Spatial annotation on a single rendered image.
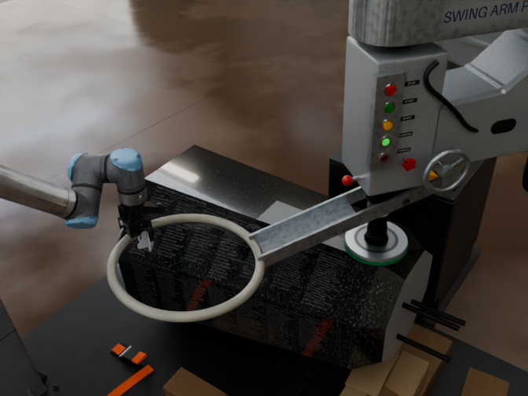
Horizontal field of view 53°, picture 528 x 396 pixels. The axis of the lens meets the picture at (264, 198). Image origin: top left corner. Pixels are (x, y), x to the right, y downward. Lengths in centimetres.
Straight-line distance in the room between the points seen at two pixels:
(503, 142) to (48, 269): 248
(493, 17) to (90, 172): 119
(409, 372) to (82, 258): 193
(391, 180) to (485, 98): 34
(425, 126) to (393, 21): 33
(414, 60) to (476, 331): 165
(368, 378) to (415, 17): 139
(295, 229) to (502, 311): 144
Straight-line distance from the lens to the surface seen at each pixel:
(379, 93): 141
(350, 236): 188
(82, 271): 318
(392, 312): 186
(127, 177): 166
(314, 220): 177
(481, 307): 289
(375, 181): 157
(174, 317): 152
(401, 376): 226
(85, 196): 165
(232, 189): 216
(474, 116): 164
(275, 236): 177
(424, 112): 152
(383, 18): 138
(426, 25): 142
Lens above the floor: 205
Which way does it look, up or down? 36 degrees down
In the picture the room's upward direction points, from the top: 4 degrees counter-clockwise
